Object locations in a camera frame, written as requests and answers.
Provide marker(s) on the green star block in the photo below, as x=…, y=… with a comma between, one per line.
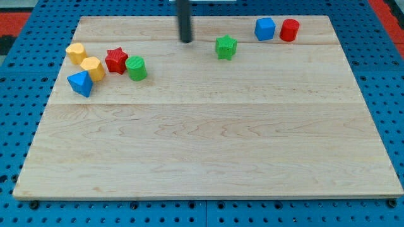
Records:
x=225, y=47

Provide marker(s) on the green cylinder block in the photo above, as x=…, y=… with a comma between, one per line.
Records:
x=136, y=68

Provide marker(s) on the wooden board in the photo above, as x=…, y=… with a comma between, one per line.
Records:
x=279, y=121

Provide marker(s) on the red star block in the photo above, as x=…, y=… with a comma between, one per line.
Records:
x=116, y=60

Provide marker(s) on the blue cube block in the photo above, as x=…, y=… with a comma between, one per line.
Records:
x=265, y=29

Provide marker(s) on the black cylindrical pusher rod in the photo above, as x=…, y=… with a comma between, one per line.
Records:
x=184, y=21

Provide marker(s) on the yellow hexagon block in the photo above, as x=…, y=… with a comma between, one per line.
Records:
x=94, y=67

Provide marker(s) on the red cylinder block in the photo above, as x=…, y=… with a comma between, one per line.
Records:
x=289, y=30

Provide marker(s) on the blue triangle block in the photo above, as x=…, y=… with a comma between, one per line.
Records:
x=81, y=83

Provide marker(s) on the yellow heart block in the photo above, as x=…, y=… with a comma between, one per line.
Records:
x=76, y=53

